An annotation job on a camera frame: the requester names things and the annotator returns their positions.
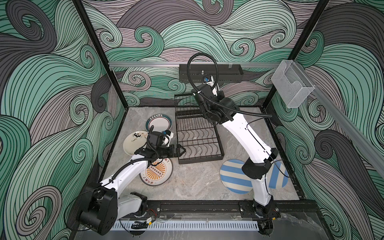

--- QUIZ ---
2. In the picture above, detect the clear acrylic wall box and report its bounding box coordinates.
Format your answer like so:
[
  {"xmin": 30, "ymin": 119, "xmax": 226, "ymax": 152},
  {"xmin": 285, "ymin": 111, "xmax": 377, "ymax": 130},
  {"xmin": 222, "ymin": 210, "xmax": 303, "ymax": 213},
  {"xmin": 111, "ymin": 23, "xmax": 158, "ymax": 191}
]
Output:
[{"xmin": 271, "ymin": 60, "xmax": 315, "ymax": 109}]

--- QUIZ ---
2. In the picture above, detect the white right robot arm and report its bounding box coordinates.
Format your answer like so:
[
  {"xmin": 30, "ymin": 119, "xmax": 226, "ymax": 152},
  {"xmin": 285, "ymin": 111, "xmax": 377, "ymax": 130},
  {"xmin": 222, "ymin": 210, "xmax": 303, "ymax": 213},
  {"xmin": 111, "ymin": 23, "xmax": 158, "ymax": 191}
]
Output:
[{"xmin": 187, "ymin": 53, "xmax": 280, "ymax": 219}]

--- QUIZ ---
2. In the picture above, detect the cream plate black drawing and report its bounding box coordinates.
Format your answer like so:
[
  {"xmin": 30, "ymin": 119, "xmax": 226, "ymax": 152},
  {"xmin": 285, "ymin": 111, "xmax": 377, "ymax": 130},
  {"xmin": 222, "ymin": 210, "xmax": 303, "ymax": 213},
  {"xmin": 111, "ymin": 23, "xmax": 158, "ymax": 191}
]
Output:
[{"xmin": 123, "ymin": 131, "xmax": 149, "ymax": 156}]

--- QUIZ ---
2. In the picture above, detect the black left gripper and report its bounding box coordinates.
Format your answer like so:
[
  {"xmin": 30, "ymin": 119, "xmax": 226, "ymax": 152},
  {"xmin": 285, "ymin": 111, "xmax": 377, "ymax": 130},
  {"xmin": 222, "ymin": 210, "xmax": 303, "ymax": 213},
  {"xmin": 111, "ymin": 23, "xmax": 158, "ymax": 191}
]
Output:
[{"xmin": 155, "ymin": 144, "xmax": 185, "ymax": 159}]

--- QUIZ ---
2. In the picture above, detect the blue striped plate large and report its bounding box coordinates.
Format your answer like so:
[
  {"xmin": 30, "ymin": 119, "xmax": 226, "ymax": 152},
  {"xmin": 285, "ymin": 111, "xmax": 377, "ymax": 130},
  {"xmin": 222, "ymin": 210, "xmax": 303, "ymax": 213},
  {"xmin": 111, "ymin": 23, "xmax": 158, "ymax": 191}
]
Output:
[{"xmin": 220, "ymin": 159, "xmax": 253, "ymax": 195}]

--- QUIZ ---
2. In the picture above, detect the aluminium rail right wall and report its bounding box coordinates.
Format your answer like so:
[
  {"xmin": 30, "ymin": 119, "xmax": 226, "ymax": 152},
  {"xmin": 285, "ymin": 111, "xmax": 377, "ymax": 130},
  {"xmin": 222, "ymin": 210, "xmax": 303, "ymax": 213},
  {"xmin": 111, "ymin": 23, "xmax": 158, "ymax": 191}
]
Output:
[{"xmin": 293, "ymin": 61, "xmax": 384, "ymax": 177}]

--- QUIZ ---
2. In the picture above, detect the blue striped plate right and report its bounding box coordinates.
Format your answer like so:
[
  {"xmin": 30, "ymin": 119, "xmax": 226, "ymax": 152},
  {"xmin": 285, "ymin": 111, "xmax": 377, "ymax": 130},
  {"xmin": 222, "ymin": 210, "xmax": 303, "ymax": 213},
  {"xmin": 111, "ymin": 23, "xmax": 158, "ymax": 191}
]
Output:
[{"xmin": 267, "ymin": 160, "xmax": 290, "ymax": 189}]

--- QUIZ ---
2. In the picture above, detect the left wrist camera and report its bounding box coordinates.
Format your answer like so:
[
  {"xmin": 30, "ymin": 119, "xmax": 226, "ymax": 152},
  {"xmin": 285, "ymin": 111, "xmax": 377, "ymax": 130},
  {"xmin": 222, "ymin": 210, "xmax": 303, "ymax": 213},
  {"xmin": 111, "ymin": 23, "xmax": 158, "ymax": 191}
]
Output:
[{"xmin": 163, "ymin": 130, "xmax": 174, "ymax": 147}]

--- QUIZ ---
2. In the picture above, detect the white plate green flower outline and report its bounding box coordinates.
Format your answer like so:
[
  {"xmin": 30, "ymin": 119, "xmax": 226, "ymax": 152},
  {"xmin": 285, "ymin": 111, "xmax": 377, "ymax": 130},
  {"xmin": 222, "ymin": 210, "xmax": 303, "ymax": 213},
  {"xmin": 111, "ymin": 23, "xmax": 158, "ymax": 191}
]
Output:
[{"xmin": 213, "ymin": 80, "xmax": 220, "ymax": 96}]

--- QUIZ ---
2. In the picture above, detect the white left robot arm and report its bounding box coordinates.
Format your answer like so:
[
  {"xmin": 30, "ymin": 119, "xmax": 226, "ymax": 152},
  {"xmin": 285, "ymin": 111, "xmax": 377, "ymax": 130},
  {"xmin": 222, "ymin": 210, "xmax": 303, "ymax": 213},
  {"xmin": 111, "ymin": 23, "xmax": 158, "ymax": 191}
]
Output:
[{"xmin": 69, "ymin": 128, "xmax": 186, "ymax": 236}]

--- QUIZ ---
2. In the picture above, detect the orange sunburst plate left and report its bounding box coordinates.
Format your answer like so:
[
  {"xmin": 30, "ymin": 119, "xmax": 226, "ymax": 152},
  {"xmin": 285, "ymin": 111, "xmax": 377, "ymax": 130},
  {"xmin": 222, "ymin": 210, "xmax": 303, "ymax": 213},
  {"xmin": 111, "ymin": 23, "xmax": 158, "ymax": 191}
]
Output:
[{"xmin": 140, "ymin": 158, "xmax": 173, "ymax": 187}]

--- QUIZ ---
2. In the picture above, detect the white slotted cable duct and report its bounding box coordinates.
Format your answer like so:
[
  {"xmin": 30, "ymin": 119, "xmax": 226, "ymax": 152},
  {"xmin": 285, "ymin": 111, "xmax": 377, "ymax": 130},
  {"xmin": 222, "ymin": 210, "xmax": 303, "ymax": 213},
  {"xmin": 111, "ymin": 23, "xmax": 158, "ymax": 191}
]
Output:
[{"xmin": 110, "ymin": 220, "xmax": 260, "ymax": 232}]

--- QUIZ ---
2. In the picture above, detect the aluminium rail wall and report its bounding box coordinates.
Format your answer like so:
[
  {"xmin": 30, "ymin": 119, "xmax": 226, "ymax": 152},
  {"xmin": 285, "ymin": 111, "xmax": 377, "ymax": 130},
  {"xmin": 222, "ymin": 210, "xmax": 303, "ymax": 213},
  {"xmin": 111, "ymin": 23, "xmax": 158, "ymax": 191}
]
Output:
[
  {"xmin": 293, "ymin": 61, "xmax": 384, "ymax": 177},
  {"xmin": 108, "ymin": 61, "xmax": 280, "ymax": 68}
]

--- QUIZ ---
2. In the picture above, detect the black wall-mounted tray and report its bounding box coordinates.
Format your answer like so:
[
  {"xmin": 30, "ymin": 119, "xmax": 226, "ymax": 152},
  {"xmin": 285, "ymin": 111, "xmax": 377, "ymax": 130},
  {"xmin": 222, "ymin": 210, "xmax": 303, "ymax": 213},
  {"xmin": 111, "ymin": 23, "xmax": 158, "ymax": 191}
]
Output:
[{"xmin": 179, "ymin": 64, "xmax": 244, "ymax": 85}]

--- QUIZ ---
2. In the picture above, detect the aluminium rail back wall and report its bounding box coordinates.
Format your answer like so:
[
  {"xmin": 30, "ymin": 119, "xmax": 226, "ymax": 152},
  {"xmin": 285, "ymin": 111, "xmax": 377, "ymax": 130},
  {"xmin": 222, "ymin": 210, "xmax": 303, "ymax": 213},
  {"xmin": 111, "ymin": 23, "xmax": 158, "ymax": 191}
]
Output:
[{"xmin": 108, "ymin": 61, "xmax": 280, "ymax": 68}]

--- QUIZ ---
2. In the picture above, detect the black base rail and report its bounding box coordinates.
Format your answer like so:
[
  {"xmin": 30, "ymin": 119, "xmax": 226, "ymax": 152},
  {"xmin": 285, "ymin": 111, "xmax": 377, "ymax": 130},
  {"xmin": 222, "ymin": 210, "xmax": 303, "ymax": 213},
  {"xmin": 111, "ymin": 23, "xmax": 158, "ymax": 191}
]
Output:
[{"xmin": 118, "ymin": 200, "xmax": 319, "ymax": 219}]

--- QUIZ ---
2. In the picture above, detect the green-rimmed white plate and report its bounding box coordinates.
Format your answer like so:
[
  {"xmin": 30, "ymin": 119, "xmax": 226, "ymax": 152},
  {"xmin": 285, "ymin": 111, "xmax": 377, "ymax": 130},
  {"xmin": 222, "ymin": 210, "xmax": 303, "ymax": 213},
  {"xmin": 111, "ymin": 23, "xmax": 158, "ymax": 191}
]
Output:
[{"xmin": 146, "ymin": 114, "xmax": 173, "ymax": 132}]

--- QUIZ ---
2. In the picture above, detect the black wire dish rack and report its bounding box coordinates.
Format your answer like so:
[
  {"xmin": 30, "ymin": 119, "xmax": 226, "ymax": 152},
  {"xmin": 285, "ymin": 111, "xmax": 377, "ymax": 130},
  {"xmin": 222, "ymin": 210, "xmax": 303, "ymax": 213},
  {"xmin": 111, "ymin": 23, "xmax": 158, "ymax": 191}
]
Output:
[{"xmin": 174, "ymin": 94, "xmax": 225, "ymax": 165}]

